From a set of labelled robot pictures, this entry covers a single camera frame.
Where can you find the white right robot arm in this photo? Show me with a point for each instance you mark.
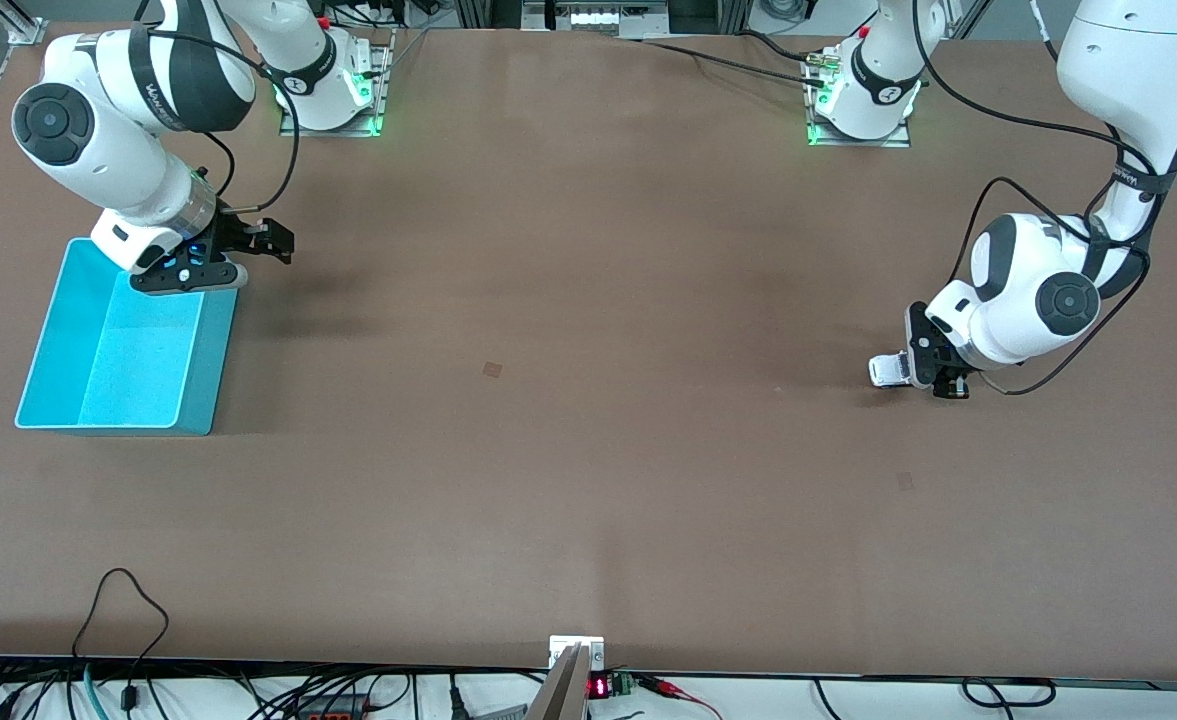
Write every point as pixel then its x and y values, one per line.
pixel 98 150

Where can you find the black power plug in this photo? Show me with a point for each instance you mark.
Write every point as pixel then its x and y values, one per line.
pixel 456 698

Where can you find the white power strip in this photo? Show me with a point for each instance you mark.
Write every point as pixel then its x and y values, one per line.
pixel 598 15

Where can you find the white jeep toy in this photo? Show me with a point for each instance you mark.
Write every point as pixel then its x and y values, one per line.
pixel 888 370

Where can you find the green terminal block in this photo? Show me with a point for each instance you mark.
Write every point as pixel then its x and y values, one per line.
pixel 622 684

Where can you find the white mounting bracket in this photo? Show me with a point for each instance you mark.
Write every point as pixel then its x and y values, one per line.
pixel 560 645

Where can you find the red clip lead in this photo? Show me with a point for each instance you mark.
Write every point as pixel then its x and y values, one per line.
pixel 670 688

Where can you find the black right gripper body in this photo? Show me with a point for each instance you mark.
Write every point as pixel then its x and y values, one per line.
pixel 231 233

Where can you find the turquoise plastic bin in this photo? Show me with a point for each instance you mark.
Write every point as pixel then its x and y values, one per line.
pixel 128 370

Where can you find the red digit display module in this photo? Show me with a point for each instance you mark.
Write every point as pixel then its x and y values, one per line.
pixel 599 687

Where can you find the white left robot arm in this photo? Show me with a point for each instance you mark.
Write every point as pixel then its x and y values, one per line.
pixel 1028 290

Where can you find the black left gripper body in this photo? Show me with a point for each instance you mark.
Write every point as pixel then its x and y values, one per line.
pixel 921 338

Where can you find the grey aluminium mount bar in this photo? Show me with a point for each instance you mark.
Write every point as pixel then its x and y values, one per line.
pixel 560 695

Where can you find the metal table corner bracket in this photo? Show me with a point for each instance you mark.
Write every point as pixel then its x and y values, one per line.
pixel 26 30

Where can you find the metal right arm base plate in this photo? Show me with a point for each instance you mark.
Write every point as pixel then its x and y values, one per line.
pixel 380 80

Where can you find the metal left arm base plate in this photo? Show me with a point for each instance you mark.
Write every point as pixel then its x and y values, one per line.
pixel 898 140

